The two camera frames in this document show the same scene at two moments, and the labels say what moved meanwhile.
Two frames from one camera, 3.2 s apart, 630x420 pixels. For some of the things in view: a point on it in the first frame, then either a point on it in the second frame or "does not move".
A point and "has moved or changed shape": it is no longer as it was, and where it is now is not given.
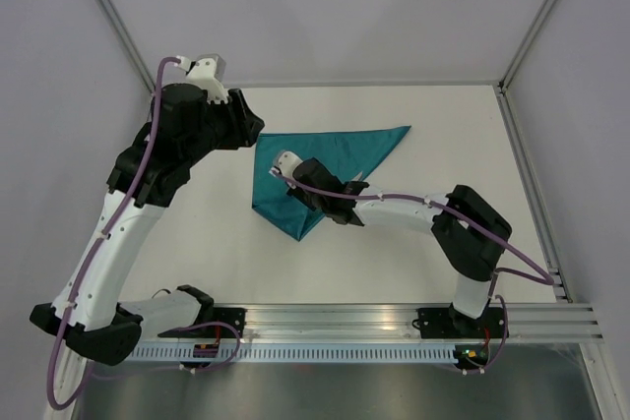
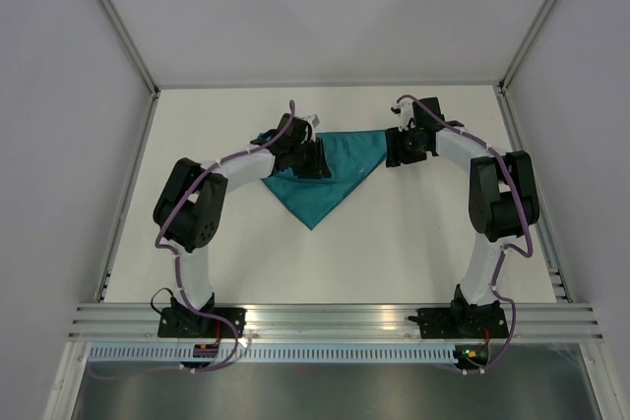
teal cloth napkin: (348, 152) has moved or changed shape
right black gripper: (297, 193) to (394, 139)
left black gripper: (245, 127) to (317, 168)
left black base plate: (233, 316) does not move
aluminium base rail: (400, 325) does not move
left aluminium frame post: (129, 44) does not move
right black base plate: (451, 323) does not move
